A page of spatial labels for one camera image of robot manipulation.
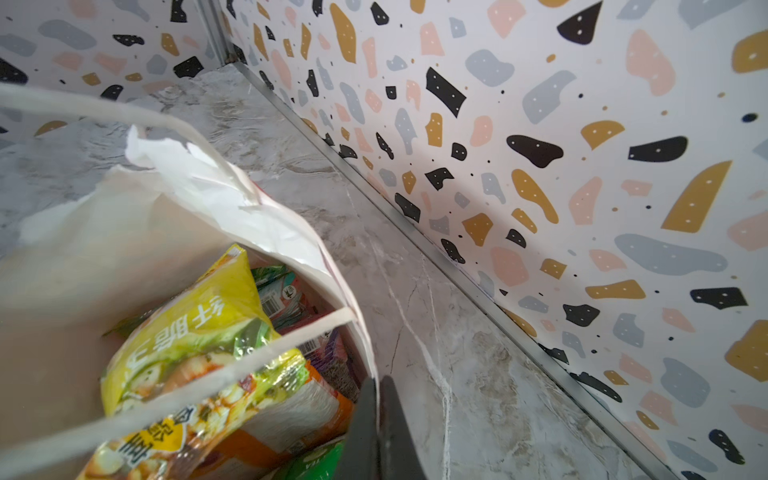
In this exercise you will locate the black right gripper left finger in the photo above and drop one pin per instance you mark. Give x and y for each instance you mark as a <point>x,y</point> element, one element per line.
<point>360,456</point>

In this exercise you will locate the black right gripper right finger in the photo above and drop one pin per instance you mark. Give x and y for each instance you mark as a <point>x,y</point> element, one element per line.
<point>398,458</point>

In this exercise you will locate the yellow green snack packet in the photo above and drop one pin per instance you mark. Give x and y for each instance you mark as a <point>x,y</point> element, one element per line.
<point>214,323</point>

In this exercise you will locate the red paper bag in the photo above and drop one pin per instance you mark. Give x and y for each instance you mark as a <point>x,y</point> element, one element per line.
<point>86,273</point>

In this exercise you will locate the orange snack packet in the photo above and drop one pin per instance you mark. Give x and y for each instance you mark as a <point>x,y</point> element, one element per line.
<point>313,416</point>

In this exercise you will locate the purple snack packet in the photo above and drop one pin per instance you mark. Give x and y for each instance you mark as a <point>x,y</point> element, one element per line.
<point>327,352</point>

